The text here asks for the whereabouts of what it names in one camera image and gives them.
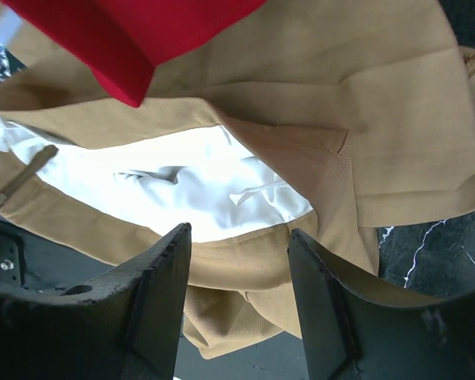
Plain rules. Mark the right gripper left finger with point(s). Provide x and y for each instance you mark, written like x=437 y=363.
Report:
x=133 y=313

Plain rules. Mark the red pleated skirt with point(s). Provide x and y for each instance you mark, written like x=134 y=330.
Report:
x=122 y=42

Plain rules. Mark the tan garment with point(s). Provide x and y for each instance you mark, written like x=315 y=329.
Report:
x=334 y=117

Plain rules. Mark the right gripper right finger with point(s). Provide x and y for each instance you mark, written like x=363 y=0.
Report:
x=357 y=326

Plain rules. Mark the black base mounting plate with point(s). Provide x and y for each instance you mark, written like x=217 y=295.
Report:
x=33 y=263

